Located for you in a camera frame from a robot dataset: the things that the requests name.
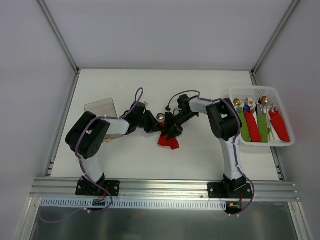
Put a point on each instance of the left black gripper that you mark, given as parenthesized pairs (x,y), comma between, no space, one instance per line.
(151,122)

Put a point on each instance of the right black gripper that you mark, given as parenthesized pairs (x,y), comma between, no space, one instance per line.
(174,124)

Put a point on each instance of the silver spoon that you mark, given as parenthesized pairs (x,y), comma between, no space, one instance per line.
(161,117)

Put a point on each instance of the red paper napkin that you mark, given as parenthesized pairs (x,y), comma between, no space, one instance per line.
(173,143)

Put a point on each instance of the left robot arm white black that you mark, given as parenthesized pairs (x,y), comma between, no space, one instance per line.
(89,133)

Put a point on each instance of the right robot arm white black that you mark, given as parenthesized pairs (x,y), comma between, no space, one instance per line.
(225,125)

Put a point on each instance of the green rolled napkin left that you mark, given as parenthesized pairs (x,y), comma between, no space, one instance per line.
(244,129)

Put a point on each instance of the green rolled napkin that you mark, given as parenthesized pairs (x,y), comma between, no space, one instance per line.
(263,126)
(244,129)

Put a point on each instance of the red rolled napkin left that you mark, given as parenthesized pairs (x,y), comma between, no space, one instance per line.
(252,127)

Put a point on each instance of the red rolled napkin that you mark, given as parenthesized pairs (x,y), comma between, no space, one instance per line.
(252,127)
(279,125)

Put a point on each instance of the green rolled napkin middle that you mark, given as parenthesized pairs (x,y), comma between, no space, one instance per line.
(263,126)

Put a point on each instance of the white rolled napkin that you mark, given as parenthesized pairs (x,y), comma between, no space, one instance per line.
(273,136)

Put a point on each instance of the red rolled napkin right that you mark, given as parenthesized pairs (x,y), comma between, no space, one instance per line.
(279,125)

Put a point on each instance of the clear acrylic utensil box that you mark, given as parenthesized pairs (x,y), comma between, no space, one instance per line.
(102,107)

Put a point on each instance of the gold spoon in basket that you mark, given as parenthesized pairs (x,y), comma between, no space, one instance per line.
(237,102)

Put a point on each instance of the copper spoon in basket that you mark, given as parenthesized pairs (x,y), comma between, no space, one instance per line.
(264,101)

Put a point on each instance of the white plastic basket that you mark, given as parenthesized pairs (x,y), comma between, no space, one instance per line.
(256,92)

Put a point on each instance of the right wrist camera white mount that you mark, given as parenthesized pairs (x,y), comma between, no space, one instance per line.
(168,109)

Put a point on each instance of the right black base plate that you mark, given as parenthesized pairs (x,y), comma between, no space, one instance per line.
(223,190)

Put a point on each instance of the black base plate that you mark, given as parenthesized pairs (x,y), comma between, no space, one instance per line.
(223,190)
(113,188)

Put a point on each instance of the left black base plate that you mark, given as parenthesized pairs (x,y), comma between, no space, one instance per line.
(113,188)

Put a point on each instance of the white slotted cable duct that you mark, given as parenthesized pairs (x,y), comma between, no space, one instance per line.
(215,205)

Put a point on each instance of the aluminium rail front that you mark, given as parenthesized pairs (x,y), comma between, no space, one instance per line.
(151,189)

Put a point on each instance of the right aluminium frame post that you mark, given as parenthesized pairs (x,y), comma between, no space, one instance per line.
(276,33)

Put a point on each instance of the aluminium frame post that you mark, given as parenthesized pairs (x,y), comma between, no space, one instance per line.
(276,33)
(57,33)

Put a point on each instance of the left aluminium frame post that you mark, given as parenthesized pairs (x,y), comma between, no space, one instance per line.
(57,33)

